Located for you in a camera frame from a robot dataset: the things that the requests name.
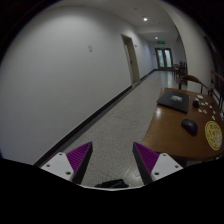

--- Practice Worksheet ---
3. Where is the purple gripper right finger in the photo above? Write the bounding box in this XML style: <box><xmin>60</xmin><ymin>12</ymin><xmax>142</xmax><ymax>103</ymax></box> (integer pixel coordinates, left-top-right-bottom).
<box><xmin>133</xmin><ymin>142</ymin><xmax>182</xmax><ymax>185</ymax></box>

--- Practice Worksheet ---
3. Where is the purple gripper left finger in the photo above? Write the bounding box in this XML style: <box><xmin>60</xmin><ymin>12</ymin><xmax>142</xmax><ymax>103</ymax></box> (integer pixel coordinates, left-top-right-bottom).
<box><xmin>41</xmin><ymin>142</ymin><xmax>93</xmax><ymax>185</ymax></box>

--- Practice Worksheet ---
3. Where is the black computer mouse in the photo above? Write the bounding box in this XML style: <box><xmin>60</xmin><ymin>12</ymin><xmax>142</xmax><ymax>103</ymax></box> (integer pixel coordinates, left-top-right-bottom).
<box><xmin>181</xmin><ymin>119</ymin><xmax>198</xmax><ymax>136</ymax></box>

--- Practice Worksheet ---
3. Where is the black mouse pad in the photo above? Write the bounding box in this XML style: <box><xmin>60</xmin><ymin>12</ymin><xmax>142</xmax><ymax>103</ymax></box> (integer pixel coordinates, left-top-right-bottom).
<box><xmin>157</xmin><ymin>90</ymin><xmax>189</xmax><ymax>114</ymax></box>

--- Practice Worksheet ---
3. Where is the wooden table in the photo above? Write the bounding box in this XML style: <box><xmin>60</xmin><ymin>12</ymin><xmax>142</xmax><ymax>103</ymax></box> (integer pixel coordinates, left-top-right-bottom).
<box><xmin>142</xmin><ymin>88</ymin><xmax>224</xmax><ymax>161</ymax></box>

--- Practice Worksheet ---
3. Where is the yellow round sticker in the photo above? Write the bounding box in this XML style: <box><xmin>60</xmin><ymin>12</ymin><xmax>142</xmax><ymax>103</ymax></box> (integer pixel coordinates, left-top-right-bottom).
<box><xmin>205</xmin><ymin>121</ymin><xmax>223</xmax><ymax>151</ymax></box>

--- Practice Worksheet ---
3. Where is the small black round object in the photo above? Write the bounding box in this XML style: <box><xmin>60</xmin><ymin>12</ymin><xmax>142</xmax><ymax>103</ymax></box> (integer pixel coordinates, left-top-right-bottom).
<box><xmin>192</xmin><ymin>100</ymin><xmax>200</xmax><ymax>108</ymax></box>

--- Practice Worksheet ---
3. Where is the wooden chair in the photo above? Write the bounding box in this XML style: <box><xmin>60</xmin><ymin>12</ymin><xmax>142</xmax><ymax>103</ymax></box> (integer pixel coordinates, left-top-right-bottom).
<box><xmin>177</xmin><ymin>75</ymin><xmax>211</xmax><ymax>95</ymax></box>

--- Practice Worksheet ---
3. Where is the glass double exit door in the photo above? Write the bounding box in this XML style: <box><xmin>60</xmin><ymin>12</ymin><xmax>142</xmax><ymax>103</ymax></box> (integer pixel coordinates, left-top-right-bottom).
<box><xmin>155</xmin><ymin>48</ymin><xmax>173</xmax><ymax>71</ymax></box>

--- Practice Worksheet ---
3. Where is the beige corridor door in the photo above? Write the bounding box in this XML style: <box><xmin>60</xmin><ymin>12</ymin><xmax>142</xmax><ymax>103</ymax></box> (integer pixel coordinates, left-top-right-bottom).
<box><xmin>121</xmin><ymin>35</ymin><xmax>140</xmax><ymax>84</ymax></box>

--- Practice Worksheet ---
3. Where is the green exit sign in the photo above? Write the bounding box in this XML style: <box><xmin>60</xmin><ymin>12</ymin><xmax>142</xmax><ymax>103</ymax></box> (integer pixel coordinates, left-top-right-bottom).
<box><xmin>157</xmin><ymin>41</ymin><xmax>165</xmax><ymax>45</ymax></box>

